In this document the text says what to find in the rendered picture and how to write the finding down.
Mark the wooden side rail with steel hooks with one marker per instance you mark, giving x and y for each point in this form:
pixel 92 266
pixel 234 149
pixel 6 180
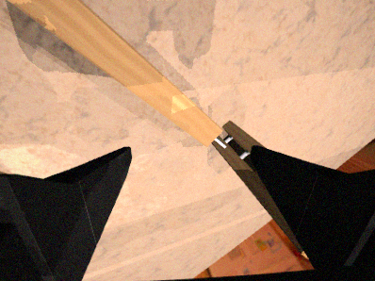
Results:
pixel 79 26

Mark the dark wooden post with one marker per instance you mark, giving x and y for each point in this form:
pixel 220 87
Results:
pixel 237 154

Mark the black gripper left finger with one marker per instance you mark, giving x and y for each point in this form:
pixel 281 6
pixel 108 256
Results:
pixel 62 217

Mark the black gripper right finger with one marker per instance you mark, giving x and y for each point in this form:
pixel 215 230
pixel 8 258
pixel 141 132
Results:
pixel 331 213

